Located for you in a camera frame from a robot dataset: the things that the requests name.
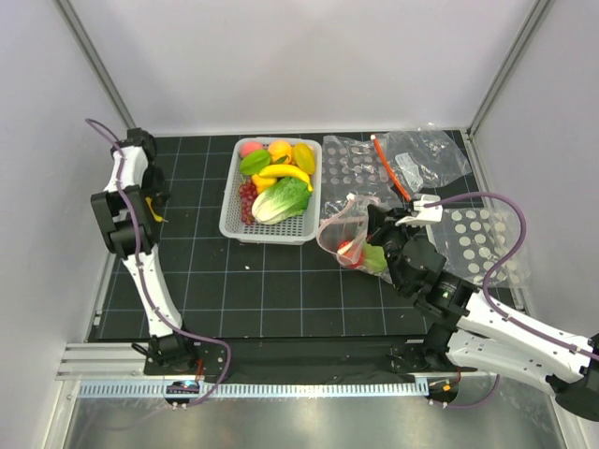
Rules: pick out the pink zipper clear bag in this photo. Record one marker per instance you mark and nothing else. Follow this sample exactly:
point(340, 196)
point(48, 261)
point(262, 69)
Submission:
point(348, 222)

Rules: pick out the napa cabbage lettuce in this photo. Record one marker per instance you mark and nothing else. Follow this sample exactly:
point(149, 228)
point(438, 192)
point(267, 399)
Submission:
point(287, 198)

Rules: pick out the yellow starfruit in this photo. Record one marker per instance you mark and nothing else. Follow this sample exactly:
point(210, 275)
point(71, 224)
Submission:
point(304, 158)

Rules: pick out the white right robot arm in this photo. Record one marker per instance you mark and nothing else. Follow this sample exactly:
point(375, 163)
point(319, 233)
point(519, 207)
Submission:
point(471, 329)

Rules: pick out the white perforated plastic basket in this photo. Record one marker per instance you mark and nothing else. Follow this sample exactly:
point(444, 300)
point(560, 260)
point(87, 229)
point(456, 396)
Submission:
point(292, 231)

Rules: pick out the orange zipper clear bag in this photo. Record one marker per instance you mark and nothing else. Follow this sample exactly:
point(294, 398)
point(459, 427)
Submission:
point(421, 159)

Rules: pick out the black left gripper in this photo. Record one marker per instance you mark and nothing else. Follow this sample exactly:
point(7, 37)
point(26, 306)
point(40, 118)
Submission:
point(158, 191)

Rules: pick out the yellow orange peach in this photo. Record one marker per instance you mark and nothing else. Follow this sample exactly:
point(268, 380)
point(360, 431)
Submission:
point(280, 152)

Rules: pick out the long yellow banana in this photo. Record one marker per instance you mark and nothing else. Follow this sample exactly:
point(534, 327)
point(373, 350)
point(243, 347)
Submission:
point(158, 218)

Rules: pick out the left aluminium frame post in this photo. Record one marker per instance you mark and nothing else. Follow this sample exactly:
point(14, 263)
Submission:
point(87, 47)

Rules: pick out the yellow bell pepper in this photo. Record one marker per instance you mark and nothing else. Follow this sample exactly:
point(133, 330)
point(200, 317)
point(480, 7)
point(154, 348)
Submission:
point(261, 184)

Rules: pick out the pink peach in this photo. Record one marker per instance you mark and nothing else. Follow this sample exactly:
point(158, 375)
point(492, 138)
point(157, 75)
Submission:
point(249, 147)

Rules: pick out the aluminium frame rail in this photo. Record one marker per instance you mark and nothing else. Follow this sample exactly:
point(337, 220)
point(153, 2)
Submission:
point(524, 37)

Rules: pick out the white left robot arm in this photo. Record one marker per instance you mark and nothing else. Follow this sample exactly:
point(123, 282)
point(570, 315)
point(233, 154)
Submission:
point(131, 230)

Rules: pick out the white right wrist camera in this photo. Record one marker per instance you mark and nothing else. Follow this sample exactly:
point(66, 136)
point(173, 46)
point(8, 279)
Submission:
point(425, 211)

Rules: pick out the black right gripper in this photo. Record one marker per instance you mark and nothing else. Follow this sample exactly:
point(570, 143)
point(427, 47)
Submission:
point(382, 222)

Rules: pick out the red grape bunch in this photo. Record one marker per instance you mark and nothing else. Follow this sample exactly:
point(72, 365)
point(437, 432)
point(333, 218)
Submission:
point(248, 194)

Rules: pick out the slotted cable duct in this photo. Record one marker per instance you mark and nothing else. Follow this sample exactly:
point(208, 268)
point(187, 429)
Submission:
point(173, 390)

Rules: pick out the red apple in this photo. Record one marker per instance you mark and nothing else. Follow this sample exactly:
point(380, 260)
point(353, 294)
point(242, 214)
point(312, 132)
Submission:
point(350, 254)

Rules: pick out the white dotted zip bag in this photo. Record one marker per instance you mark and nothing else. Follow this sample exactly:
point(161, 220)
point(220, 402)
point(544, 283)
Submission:
point(473, 240)

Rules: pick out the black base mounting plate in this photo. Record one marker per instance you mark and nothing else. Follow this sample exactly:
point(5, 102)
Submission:
point(313, 360)

